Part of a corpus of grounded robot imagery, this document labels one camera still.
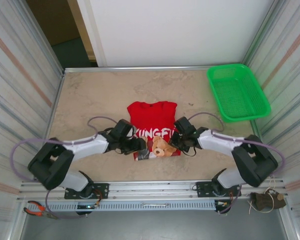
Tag red t-shirt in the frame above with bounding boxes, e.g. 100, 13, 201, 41
126, 100, 182, 162

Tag small silver wrench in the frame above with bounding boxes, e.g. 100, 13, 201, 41
140, 202, 170, 208

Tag green plastic basket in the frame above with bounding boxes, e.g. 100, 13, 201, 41
206, 63, 272, 123

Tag small circuit board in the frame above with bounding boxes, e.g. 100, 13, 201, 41
214, 200, 233, 209
76, 203, 101, 210

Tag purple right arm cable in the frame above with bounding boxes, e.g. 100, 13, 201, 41
188, 112, 286, 215

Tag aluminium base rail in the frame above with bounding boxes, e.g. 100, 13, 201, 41
16, 178, 290, 202

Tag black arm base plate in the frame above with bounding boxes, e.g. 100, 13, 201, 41
64, 183, 110, 200
195, 180, 242, 198

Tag grey slotted cable duct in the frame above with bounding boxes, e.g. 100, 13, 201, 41
43, 201, 217, 212

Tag aluminium table end rail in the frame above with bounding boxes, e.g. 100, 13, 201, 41
63, 65, 243, 73

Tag aluminium table side rail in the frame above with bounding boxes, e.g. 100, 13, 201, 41
33, 70, 66, 182

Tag brown cloth pouch with string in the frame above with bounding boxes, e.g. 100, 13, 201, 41
248, 187, 287, 213

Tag orange-handled pliers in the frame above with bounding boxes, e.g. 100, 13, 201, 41
23, 200, 59, 220

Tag white door frame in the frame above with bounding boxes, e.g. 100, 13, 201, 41
76, 0, 108, 68

